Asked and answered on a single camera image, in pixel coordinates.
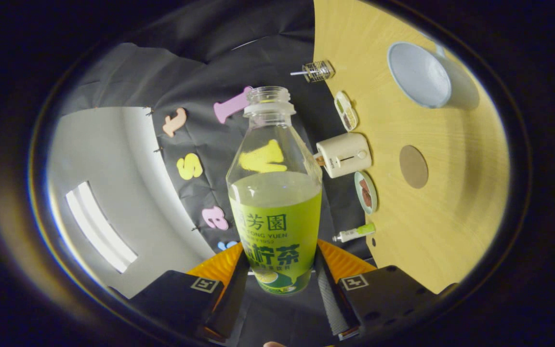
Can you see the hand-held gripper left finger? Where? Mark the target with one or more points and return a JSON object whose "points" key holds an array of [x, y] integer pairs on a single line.
{"points": [[229, 303]]}

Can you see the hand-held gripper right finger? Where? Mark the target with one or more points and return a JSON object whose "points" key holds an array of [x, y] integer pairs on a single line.
{"points": [[333, 303]]}

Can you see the green label juice bottle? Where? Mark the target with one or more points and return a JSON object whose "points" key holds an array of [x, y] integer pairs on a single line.
{"points": [[277, 226]]}

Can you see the round brown coaster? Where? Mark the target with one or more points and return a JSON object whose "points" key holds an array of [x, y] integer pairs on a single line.
{"points": [[413, 166]]}

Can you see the white cup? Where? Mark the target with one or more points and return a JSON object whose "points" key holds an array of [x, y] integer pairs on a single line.
{"points": [[422, 77]]}

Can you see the small white green bottle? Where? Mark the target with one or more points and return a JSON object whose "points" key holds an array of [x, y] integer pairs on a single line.
{"points": [[354, 233]]}

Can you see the brown food piece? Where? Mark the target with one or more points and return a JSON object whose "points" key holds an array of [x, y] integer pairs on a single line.
{"points": [[365, 185], [367, 199]]}

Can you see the pale green plate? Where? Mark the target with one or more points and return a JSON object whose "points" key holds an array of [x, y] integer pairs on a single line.
{"points": [[357, 185]]}

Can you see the brown bread slice in toaster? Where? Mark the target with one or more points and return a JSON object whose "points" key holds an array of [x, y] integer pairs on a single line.
{"points": [[319, 160]]}

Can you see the wooden table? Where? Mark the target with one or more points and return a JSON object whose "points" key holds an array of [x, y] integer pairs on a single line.
{"points": [[451, 217]]}

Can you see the ceiling light panel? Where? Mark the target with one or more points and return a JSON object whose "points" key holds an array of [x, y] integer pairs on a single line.
{"points": [[101, 229]]}

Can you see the white toaster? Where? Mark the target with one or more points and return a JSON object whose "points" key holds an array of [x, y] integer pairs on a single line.
{"points": [[347, 154]]}

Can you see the white divided condiment tray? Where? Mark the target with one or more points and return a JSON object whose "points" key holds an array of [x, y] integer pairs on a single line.
{"points": [[346, 113]]}

